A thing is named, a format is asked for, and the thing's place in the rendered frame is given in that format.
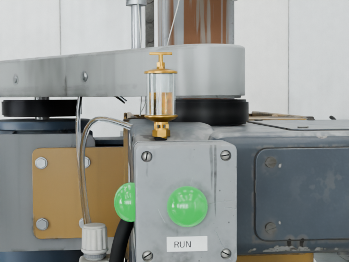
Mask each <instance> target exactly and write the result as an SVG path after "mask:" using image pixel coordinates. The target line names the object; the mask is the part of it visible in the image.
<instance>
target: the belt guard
mask: <svg viewBox="0 0 349 262"><path fill-rule="evenodd" d="M149 52H172V55H163V62H164V63H165V66H164V67H165V69H170V70H175V71H177V72H178V73H177V74H176V99H182V98H241V96H245V48H244V47H243V46H241V45H234V44H183V45H171V46H159V47H148V48H136V49H124V50H113V51H101V52H94V53H83V54H71V55H59V56H48V57H36V58H24V59H13V60H1V61H0V97H119V96H122V97H141V96H146V74H144V71H148V70H152V69H157V62H158V55H149Z"/></svg>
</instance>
